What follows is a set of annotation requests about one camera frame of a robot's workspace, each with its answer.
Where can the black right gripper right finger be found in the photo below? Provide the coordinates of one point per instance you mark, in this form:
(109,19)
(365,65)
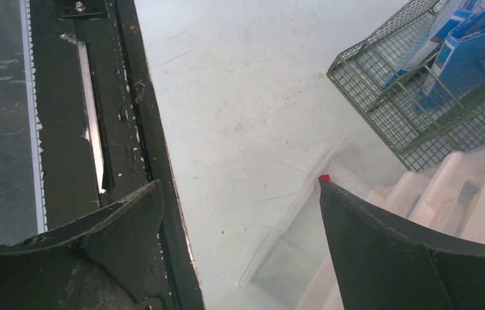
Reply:
(384,261)

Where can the blue folder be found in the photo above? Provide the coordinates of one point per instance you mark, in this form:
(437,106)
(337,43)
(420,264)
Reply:
(459,67)
(410,50)

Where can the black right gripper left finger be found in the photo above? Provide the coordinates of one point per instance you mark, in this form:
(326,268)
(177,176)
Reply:
(99,261)

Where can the white plastic drawer organizer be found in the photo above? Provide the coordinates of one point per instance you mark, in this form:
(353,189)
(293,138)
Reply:
(293,269)

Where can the green wire mesh organizer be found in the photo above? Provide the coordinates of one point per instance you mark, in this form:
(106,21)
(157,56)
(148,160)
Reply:
(419,80)

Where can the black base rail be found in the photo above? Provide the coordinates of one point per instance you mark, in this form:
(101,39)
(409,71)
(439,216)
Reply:
(101,135)

